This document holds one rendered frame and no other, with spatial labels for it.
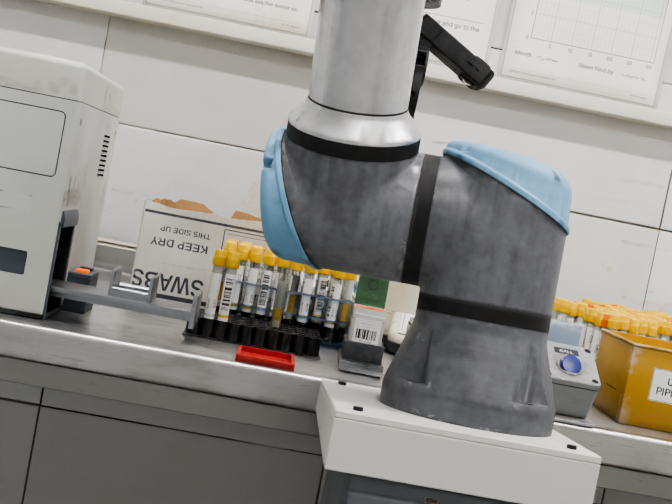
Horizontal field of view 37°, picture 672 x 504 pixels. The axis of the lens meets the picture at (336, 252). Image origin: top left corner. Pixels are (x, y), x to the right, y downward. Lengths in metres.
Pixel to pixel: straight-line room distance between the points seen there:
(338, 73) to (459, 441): 0.31
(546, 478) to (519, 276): 0.16
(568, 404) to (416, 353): 0.40
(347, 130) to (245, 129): 1.00
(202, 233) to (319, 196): 0.65
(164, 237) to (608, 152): 0.84
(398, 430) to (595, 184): 1.18
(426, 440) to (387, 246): 0.17
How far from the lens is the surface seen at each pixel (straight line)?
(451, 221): 0.84
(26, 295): 1.22
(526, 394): 0.86
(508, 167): 0.85
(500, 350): 0.84
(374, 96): 0.83
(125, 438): 1.89
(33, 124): 1.21
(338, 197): 0.84
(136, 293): 1.21
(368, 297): 1.29
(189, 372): 1.16
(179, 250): 1.48
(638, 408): 1.30
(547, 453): 0.81
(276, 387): 1.16
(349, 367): 1.22
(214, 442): 1.88
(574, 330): 1.36
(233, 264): 1.27
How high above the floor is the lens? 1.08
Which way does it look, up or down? 3 degrees down
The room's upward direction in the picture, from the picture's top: 11 degrees clockwise
